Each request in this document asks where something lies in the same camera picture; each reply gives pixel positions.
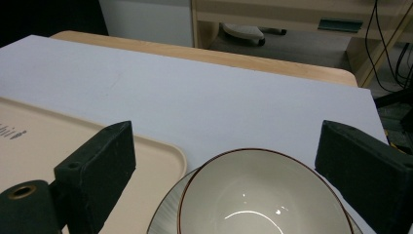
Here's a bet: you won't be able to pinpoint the grey striped plate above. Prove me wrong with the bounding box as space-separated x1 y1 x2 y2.
146 167 364 234

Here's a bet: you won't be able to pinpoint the white office chair base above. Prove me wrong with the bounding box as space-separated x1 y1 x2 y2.
221 22 288 47

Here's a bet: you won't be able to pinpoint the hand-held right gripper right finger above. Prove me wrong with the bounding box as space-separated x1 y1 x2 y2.
314 119 413 234

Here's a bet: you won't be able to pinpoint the cream bowl with brown rim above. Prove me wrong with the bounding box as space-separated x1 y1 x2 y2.
176 147 355 234

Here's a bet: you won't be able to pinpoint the black cables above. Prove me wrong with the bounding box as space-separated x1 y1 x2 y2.
364 0 413 94

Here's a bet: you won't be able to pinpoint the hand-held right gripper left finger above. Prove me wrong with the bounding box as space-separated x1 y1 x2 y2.
54 120 137 234

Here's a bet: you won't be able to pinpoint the beige plastic tray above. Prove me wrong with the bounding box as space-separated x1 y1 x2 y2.
0 96 188 234

